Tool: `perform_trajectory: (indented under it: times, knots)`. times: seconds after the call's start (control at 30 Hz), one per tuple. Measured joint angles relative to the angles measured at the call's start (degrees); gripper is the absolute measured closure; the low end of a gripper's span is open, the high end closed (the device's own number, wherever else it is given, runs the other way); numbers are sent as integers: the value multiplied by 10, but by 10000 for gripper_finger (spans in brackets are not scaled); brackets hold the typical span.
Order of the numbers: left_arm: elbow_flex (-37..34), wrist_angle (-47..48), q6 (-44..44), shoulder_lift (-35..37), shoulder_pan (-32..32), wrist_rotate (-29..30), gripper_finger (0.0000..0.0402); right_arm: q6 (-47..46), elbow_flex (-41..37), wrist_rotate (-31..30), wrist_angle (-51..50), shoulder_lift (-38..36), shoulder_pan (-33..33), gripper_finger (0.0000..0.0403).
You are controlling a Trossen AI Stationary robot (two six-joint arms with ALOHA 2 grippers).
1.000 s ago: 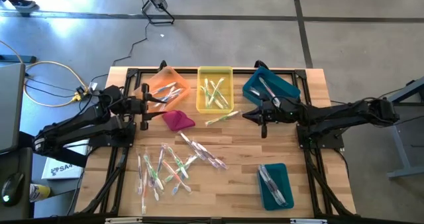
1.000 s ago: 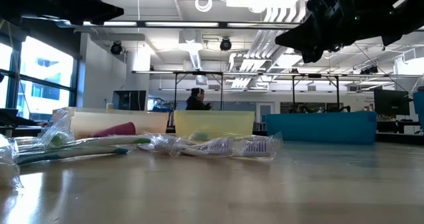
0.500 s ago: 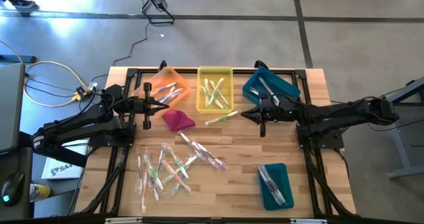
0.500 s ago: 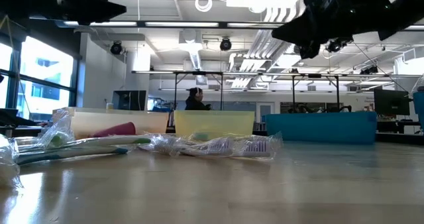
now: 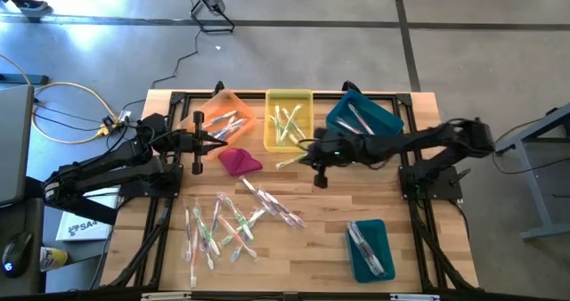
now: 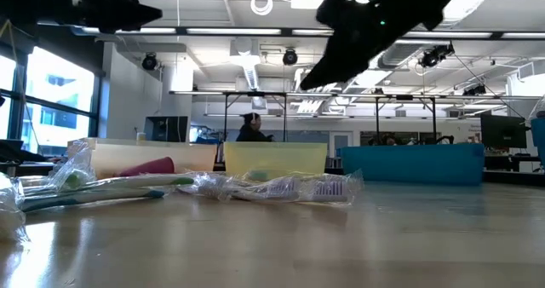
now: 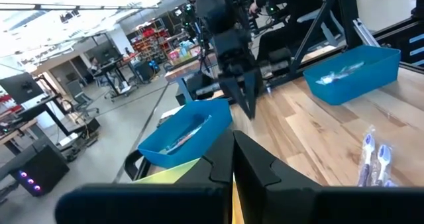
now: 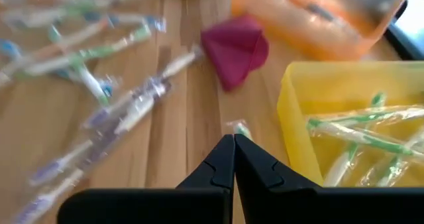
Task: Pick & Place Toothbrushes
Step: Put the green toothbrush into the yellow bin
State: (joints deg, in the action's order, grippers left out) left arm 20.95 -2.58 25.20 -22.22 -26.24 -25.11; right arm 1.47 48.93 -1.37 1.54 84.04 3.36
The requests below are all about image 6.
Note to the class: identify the orange translucent plastic bin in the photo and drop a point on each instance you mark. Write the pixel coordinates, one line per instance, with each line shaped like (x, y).
(127, 151)

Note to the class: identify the person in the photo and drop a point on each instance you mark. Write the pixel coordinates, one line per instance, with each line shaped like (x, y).
(251, 130)
(389, 140)

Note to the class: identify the black monitor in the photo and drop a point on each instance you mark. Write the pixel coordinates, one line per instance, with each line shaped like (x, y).
(166, 129)
(502, 130)

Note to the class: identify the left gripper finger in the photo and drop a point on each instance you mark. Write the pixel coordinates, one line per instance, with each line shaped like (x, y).
(147, 15)

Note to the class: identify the blue plastic bin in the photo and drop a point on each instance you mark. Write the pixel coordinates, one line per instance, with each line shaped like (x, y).
(409, 164)

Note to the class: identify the clear plastic wrap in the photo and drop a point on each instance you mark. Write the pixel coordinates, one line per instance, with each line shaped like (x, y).
(8, 220)

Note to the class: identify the yellow translucent plastic bin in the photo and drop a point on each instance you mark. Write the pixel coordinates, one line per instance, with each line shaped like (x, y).
(277, 156)

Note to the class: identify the magenta plastic container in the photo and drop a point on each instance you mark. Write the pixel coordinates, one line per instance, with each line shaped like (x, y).
(149, 167)

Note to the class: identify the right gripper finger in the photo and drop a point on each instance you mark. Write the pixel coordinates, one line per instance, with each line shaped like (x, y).
(336, 66)

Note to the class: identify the black ceiling camera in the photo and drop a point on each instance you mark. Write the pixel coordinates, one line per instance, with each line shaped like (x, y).
(434, 57)
(149, 62)
(290, 57)

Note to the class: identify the silver ventilation duct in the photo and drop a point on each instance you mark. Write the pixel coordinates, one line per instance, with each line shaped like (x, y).
(400, 53)

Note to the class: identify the black metal stand frame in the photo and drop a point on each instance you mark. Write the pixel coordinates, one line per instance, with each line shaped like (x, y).
(377, 122)
(225, 117)

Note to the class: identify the green toothbrush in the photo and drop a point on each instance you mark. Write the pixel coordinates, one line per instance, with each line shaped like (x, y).
(257, 175)
(72, 173)
(140, 180)

